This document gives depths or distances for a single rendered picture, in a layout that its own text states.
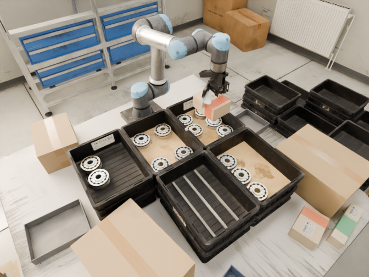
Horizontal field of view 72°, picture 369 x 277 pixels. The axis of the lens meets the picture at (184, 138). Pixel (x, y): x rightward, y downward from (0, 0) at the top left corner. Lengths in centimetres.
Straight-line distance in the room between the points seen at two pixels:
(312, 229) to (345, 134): 115
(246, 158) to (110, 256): 83
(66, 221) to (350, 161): 147
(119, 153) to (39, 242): 57
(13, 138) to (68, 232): 192
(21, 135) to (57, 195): 170
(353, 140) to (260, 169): 109
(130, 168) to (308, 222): 92
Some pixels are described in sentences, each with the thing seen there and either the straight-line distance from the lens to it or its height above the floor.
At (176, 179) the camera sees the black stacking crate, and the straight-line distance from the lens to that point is 132.
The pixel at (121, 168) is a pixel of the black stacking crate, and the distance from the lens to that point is 140.
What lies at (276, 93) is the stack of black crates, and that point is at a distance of 254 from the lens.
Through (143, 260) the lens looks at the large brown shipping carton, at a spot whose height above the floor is 90.
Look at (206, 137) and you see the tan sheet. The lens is 151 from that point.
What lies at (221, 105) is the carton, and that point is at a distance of 127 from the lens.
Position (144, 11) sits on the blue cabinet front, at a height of 81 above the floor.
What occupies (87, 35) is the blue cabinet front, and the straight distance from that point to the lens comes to 305.
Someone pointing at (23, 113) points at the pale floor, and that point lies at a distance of 348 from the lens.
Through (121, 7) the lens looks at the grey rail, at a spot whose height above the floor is 92.
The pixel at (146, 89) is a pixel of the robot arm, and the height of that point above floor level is 97.
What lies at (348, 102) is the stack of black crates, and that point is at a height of 49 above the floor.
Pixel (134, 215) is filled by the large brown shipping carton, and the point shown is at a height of 90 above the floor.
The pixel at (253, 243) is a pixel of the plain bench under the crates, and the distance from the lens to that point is 134.
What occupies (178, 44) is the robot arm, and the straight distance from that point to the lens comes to 110.
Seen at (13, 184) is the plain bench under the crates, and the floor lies 70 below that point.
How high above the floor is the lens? 192
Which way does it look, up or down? 47 degrees down
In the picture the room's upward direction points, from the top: straight up
